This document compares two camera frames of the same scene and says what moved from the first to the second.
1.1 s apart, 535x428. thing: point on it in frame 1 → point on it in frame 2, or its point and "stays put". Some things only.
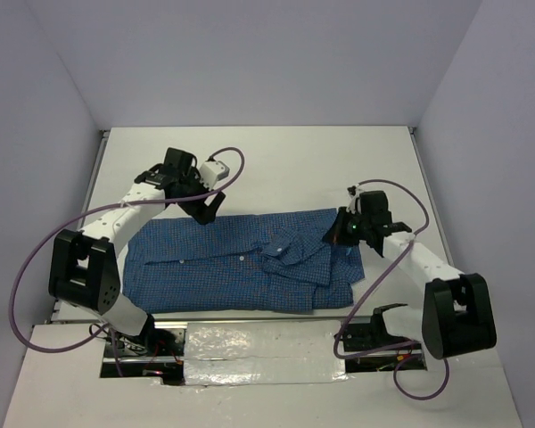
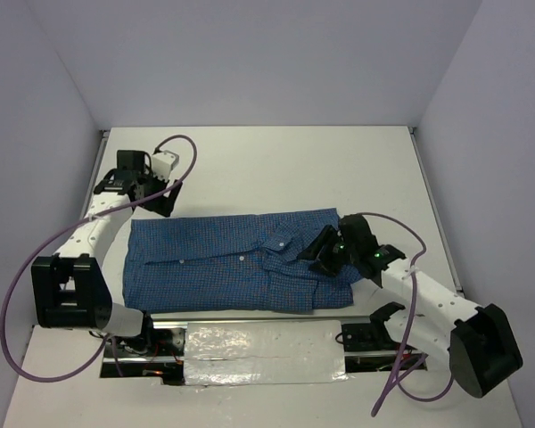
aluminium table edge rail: x=422 y=171 stays put
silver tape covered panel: x=268 y=352 stays put
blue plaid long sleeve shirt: x=263 y=262 stays put
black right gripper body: x=350 y=228 → x=334 y=253
